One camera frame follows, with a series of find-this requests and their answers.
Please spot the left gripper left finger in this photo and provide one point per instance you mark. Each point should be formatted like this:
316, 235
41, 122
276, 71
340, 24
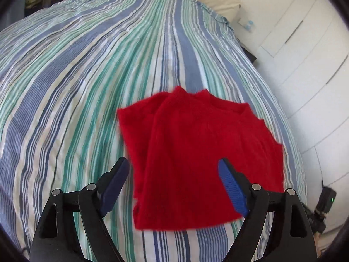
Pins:
56, 237

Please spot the red knit sweater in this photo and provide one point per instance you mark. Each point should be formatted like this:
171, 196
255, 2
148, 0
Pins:
175, 141

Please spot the black device green light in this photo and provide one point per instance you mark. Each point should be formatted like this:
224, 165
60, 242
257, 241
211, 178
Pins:
317, 216

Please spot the striped blue green bedspread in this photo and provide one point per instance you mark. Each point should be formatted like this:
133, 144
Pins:
65, 70

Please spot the white wall switch panel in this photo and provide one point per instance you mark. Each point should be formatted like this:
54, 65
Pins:
246, 24

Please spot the white wardrobe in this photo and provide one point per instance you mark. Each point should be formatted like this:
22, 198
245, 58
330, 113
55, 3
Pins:
304, 59

